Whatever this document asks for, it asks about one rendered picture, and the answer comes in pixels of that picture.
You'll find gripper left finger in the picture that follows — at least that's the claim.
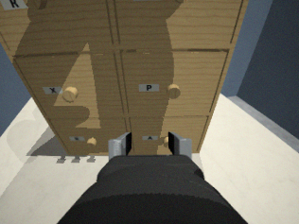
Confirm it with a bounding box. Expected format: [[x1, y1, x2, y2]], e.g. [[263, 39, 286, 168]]
[[108, 132, 132, 161]]

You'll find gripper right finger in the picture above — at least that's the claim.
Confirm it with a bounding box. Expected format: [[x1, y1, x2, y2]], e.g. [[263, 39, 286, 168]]
[[168, 131, 192, 160]]

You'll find small wooden chest of drawers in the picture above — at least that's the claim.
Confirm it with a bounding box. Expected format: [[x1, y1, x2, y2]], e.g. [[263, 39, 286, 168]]
[[0, 0, 249, 155]]

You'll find wooden drawer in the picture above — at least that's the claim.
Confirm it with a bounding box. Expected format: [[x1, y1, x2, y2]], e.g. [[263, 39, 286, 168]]
[[50, 117, 128, 154], [0, 0, 114, 51], [131, 115, 207, 153], [115, 0, 241, 44], [16, 50, 124, 116], [122, 49, 227, 114]]

